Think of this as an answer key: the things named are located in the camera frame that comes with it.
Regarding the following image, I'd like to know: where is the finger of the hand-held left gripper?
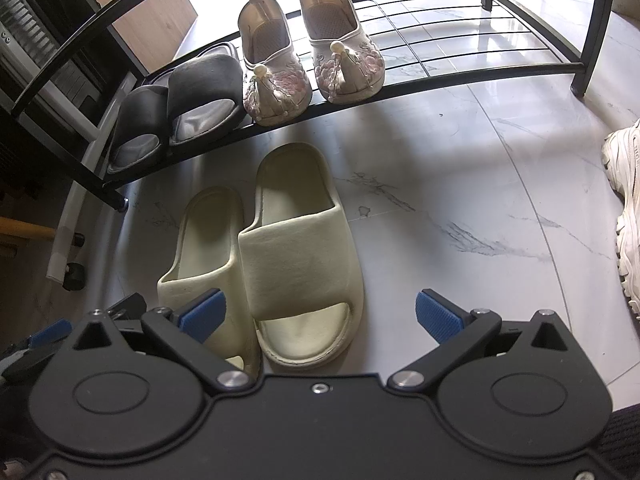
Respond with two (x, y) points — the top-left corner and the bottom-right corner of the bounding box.
(97, 294), (148, 323)
(5, 319), (75, 383)

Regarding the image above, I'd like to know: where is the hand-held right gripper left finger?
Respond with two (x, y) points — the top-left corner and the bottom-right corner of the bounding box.
(74, 287), (255, 393)

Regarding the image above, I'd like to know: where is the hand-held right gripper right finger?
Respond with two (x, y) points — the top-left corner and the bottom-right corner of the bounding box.
(388, 287), (572, 391)

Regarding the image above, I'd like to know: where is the cream terry slipper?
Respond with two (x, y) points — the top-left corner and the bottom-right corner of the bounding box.
(156, 186), (263, 377)
(237, 142), (365, 367)

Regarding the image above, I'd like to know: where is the white lace-up sneaker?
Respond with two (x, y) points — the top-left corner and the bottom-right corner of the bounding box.
(601, 119), (640, 319)

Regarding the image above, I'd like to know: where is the black metal shoe rack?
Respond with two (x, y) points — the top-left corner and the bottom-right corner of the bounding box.
(11, 0), (621, 211)

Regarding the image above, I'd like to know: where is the black caster wheel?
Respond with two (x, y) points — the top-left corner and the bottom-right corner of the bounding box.
(64, 232), (90, 292)

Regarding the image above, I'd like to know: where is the yellow wooden leg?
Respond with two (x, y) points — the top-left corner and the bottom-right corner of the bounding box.
(0, 216), (57, 247)

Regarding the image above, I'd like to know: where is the chair leg with caster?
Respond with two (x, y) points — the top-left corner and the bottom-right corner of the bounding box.
(46, 70), (137, 282)

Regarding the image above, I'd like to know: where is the grey rubber slipper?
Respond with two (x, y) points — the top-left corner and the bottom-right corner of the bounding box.
(165, 41), (247, 149)
(106, 72), (172, 177)

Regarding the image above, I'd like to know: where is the dark knit clothing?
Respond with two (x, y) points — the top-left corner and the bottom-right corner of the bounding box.
(606, 406), (640, 480)

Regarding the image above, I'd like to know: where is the dark cabinet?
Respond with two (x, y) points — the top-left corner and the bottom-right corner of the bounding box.
(0, 0), (131, 196)

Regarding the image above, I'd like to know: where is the light wooden board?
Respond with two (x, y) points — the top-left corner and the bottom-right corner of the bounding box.
(70, 0), (197, 75)

